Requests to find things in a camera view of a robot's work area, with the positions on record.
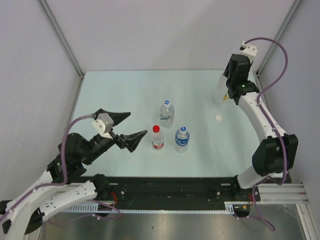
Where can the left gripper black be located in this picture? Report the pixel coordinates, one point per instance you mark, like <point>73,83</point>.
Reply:
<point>132,140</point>

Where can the blue label Pocari bottle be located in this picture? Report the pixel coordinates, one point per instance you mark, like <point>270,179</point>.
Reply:
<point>181,141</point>

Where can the white bottle cap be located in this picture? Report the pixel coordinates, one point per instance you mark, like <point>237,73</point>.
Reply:
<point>218,117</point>

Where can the square clear juice bottle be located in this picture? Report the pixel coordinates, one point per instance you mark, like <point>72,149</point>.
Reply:
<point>219,93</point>

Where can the blue Pocari bottle cap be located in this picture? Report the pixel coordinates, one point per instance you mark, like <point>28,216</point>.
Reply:
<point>183,130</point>

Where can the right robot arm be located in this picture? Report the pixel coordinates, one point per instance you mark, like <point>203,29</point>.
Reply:
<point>277,149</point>

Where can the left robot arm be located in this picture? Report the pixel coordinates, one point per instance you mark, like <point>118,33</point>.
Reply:
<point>40,202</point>

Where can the red cap water bottle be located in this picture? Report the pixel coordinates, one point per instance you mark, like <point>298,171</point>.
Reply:
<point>157,138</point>

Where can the green label clear bottle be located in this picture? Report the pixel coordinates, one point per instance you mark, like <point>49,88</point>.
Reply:
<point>166,114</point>

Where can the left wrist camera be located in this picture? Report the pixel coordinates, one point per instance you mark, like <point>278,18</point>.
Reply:
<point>103,124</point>

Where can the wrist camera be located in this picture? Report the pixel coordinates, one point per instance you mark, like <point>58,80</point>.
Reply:
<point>248,49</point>
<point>103,124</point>

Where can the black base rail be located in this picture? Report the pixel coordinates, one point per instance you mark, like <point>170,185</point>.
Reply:
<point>178,193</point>

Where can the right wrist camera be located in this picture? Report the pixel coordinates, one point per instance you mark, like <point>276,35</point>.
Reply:
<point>248,49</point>

